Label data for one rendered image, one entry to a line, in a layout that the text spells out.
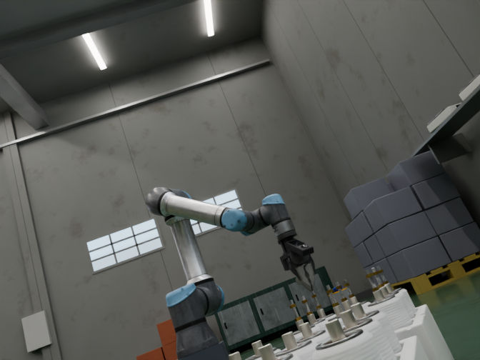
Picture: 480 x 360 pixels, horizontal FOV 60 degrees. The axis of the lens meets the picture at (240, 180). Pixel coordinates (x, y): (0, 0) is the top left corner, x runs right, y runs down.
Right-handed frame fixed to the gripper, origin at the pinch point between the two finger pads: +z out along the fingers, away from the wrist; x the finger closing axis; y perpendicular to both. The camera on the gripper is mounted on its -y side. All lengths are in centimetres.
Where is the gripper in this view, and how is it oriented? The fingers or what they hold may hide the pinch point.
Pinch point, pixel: (311, 286)
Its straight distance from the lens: 147.7
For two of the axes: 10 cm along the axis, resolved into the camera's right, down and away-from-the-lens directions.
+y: -3.0, 4.2, 8.6
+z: 3.5, 8.8, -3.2
